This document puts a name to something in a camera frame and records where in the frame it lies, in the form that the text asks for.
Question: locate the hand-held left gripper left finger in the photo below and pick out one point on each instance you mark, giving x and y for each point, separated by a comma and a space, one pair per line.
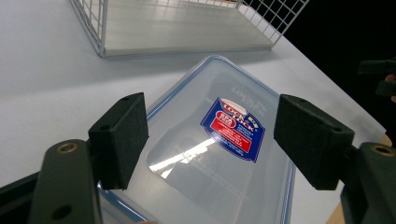
120, 140

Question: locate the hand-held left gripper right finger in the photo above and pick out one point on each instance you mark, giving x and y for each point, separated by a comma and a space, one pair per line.
308, 140

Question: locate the clear plastic container lid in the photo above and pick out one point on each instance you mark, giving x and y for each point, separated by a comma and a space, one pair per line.
214, 174

